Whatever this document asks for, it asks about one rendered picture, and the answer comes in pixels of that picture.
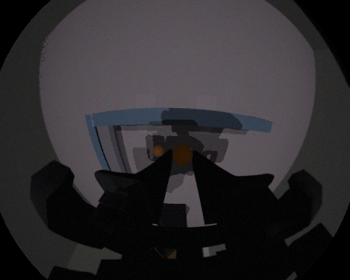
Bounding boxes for dark brown ball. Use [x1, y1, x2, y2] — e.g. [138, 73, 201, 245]
[172, 144, 194, 166]

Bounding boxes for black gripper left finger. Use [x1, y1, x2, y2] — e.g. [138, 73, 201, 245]
[94, 149, 172, 225]

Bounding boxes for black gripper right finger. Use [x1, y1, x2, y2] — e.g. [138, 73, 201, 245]
[191, 150, 274, 225]

